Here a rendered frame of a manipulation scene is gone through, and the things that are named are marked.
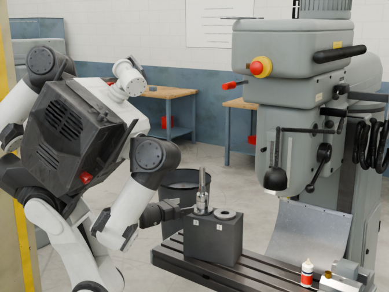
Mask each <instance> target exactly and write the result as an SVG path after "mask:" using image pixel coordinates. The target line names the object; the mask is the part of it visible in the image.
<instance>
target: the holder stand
mask: <svg viewBox="0 0 389 292"><path fill-rule="evenodd" d="M192 207H194V212H193V213H191V214H188V215H187V216H184V217H183V236H184V256H188V257H192V258H196V259H200V260H204V261H209V262H213V263H216V264H221V265H226V266H229V267H234V265H235V263H236V262H237V260H238V259H239V257H240V256H241V254H242V252H243V217H244V213H241V212H237V211H234V210H232V209H226V208H222V209H219V208H215V207H211V206H210V205H208V209H207V210H206V211H199V210H197V209H196V204H194V205H193V206H192Z"/></svg>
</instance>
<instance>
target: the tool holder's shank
mask: <svg viewBox="0 0 389 292"><path fill-rule="evenodd" d="M199 192H200V194H201V195H204V194H205V192H206V188H205V167H204V166H201V167H199Z"/></svg>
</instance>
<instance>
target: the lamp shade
mask: <svg viewBox="0 0 389 292"><path fill-rule="evenodd" d="M287 183H288V178H287V174H286V172H285V170H283V169H282V168H280V167H278V168H274V167H271V168H269V169H267V170H266V172H265V175H264V178H263V187H264V188H266V189H268V190H271V191H283V190H285V189H287Z"/></svg>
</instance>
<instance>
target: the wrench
mask: <svg viewBox="0 0 389 292"><path fill-rule="evenodd" d="M220 19H227V20H245V19H264V17H220Z"/></svg>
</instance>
